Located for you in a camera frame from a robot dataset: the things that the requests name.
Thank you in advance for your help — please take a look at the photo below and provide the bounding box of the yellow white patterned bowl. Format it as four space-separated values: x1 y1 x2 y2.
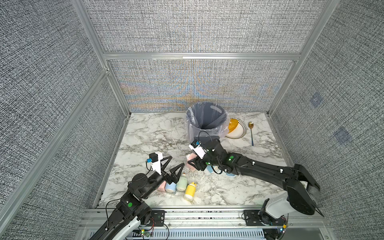
226 118 247 139

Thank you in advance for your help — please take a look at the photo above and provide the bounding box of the gold blue spoon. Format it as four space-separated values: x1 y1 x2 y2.
248 122 254 146

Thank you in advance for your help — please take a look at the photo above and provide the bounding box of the dark grey trash bin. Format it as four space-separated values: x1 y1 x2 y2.
186 102 230 145

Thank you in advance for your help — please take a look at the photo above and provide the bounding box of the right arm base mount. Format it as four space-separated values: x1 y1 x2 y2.
241 209 287 227

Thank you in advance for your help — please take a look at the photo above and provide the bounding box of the bright blue pencil sharpener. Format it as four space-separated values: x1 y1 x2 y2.
207 166 214 173

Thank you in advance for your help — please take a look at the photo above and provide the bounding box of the clear plastic bin liner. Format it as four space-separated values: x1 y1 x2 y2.
185 102 231 143

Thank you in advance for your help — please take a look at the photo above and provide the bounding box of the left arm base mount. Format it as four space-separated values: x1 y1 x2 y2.
143 210 166 227

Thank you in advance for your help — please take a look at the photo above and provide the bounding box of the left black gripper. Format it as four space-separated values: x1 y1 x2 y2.
141 156 183 201

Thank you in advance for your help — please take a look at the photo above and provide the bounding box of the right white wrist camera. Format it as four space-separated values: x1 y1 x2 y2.
189 140 207 159

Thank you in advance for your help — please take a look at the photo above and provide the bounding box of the green pencil sharpener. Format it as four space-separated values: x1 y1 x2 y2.
176 173 188 192

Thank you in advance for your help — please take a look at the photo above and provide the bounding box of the aluminium front rail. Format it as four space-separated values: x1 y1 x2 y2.
78 206 331 231

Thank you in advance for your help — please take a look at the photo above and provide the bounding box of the yellow pencil sharpener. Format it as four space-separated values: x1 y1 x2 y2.
184 182 197 202

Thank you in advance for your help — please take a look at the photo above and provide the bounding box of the pink pencil sharpener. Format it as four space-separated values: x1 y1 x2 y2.
186 153 197 171
157 181 167 192

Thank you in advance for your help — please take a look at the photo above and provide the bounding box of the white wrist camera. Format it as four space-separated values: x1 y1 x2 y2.
189 140 207 159
146 152 164 175

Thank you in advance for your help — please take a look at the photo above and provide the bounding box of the light blue pencil sharpener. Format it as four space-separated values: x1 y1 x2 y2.
165 183 177 193

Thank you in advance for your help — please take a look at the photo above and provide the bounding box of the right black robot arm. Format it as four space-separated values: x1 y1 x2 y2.
188 139 321 225

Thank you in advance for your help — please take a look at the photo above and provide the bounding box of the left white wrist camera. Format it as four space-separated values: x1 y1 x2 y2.
146 152 164 175

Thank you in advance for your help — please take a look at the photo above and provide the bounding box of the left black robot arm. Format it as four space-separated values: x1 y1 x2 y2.
91 152 185 240

